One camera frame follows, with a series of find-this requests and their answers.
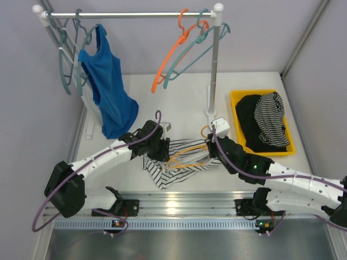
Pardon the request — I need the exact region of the white black-striped tank top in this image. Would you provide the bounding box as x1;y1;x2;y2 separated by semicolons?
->
143;139;221;190

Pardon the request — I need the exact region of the yellow hanger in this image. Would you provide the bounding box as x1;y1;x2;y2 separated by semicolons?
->
165;125;210;170

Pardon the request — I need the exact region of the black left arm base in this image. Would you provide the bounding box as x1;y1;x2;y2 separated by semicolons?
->
98;199;140;217

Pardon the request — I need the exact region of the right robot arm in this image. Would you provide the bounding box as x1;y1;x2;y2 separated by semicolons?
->
205;134;346;228

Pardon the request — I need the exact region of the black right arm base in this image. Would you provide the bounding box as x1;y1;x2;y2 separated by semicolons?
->
235;199;271;217

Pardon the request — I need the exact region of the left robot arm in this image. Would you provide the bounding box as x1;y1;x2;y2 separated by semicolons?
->
44;120;171;218

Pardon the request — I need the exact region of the black white-striped tank top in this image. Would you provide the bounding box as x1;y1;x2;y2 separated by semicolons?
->
254;92;290;148

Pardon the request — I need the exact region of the blue tank top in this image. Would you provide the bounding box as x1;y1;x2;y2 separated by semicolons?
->
78;24;139;139

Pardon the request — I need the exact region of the orange hanger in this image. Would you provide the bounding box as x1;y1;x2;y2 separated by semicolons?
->
151;8;210;93

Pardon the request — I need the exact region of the teal hanger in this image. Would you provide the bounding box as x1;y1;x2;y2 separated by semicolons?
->
162;8;232;90

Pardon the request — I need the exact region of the grey-blue hanger with top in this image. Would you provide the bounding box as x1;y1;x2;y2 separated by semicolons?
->
79;24;98;82

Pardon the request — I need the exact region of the grey-blue hanger middle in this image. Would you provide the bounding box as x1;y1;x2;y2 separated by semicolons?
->
75;9;88;96

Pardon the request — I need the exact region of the grey-blue hanger left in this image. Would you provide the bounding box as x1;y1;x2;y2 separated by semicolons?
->
47;9;72;95

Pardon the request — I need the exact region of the white clothes rack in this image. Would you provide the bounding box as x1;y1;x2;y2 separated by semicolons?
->
32;3;230;120

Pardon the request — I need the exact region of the plain black garment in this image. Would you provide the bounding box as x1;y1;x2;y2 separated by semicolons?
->
235;95;286;152

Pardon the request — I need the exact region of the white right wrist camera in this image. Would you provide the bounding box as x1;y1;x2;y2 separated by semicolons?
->
211;117;230;138

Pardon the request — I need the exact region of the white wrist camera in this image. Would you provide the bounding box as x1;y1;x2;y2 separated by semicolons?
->
159;122;171;140
211;117;230;138

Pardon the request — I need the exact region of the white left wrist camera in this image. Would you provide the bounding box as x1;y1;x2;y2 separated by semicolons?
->
159;122;171;140

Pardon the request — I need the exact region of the aluminium mounting rail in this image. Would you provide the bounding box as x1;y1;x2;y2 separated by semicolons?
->
43;191;296;219

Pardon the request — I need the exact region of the slotted grey cable duct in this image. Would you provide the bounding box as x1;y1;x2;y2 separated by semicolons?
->
54;218;259;231

